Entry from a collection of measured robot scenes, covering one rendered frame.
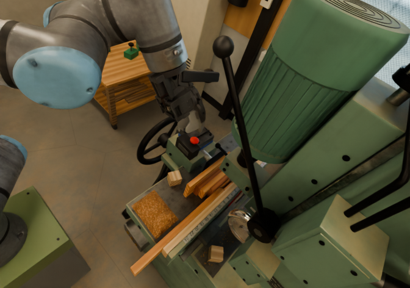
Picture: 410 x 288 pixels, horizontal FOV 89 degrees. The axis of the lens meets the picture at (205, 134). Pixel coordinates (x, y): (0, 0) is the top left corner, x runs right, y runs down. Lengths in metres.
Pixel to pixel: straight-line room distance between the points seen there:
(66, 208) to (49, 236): 0.75
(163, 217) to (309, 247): 0.41
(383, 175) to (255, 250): 0.30
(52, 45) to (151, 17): 0.17
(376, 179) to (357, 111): 0.10
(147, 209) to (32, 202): 0.54
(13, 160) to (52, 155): 1.06
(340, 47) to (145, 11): 0.30
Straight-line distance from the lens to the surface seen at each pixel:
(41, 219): 1.04
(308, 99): 0.39
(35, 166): 1.96
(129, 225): 0.98
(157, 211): 0.67
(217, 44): 0.35
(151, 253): 0.63
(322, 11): 0.35
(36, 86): 0.35
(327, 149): 0.42
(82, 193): 1.76
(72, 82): 0.33
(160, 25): 0.42
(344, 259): 0.38
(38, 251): 1.00
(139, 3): 0.42
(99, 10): 0.44
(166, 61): 0.44
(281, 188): 0.52
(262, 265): 0.54
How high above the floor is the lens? 1.56
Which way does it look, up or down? 47 degrees down
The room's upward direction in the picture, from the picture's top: 21 degrees clockwise
